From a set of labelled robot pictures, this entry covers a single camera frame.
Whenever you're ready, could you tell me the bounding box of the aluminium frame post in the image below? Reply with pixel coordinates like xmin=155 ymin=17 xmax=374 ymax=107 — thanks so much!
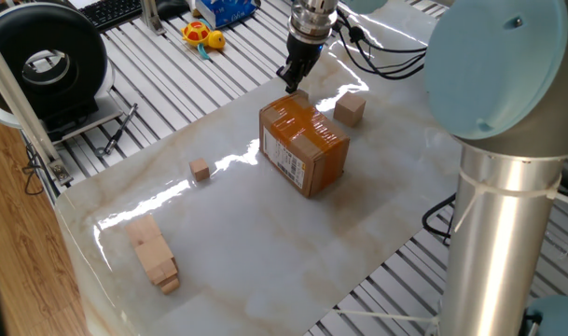
xmin=0 ymin=27 xmax=75 ymax=187

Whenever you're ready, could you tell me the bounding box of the marble pattern mat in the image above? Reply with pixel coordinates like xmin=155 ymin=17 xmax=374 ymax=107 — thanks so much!
xmin=53 ymin=0 xmax=463 ymax=336

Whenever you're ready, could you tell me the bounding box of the black silver pen tool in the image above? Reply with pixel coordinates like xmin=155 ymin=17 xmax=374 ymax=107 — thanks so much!
xmin=95 ymin=103 xmax=140 ymax=157

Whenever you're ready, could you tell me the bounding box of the black keyboard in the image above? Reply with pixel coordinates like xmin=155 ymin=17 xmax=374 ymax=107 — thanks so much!
xmin=77 ymin=0 xmax=145 ymax=33

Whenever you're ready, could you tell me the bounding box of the large wooden cube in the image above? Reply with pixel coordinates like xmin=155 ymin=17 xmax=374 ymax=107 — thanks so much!
xmin=332 ymin=91 xmax=367 ymax=129

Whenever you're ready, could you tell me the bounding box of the black cable with metal plug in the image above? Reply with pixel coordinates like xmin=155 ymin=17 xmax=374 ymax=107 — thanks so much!
xmin=422 ymin=192 xmax=457 ymax=247

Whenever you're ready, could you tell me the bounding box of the short aluminium profile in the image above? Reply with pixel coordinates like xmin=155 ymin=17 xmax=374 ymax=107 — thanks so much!
xmin=139 ymin=0 xmax=167 ymax=36

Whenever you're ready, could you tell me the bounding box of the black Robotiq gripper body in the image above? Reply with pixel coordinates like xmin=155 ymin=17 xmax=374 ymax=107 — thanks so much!
xmin=284 ymin=35 xmax=326 ymax=71

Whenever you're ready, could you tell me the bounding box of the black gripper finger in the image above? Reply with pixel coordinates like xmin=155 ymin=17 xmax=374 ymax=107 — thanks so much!
xmin=292 ymin=58 xmax=320 ymax=89
xmin=276 ymin=63 xmax=301 ymax=94

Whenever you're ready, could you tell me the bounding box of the white zip tie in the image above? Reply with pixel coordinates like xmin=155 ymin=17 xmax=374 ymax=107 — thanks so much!
xmin=453 ymin=167 xmax=568 ymax=234
xmin=334 ymin=307 xmax=441 ymax=328

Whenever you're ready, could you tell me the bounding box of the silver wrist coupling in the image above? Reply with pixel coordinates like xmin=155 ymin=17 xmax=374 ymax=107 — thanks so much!
xmin=287 ymin=0 xmax=339 ymax=46

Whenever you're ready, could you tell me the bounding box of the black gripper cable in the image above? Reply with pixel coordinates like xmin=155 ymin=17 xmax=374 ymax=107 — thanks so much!
xmin=332 ymin=7 xmax=427 ymax=81

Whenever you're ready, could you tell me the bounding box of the cardboard box with orange tape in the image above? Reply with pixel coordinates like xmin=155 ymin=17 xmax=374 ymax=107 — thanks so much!
xmin=258 ymin=91 xmax=352 ymax=199

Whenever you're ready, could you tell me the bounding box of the large wooden block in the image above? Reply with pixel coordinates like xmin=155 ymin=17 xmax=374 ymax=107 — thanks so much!
xmin=133 ymin=235 xmax=176 ymax=276
xmin=124 ymin=214 xmax=163 ymax=248

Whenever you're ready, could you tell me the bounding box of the yellow toy turtle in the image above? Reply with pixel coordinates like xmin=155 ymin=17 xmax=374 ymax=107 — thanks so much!
xmin=180 ymin=21 xmax=227 ymax=61

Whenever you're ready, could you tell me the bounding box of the black ring shaped device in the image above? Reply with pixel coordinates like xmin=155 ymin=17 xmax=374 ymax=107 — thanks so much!
xmin=0 ymin=2 xmax=116 ymax=131

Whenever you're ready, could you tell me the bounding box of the small wooden block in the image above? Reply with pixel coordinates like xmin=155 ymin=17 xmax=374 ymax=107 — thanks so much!
xmin=147 ymin=259 xmax=179 ymax=286
xmin=159 ymin=274 xmax=182 ymax=296

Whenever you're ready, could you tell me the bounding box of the grey device base plate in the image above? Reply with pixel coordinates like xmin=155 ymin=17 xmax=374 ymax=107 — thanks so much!
xmin=43 ymin=92 xmax=125 ymax=144

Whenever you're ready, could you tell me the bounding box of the blue carton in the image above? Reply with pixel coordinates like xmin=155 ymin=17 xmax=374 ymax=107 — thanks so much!
xmin=189 ymin=0 xmax=262 ymax=30

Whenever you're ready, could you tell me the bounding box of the thin black cable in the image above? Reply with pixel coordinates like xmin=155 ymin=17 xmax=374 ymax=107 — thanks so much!
xmin=21 ymin=141 xmax=47 ymax=196

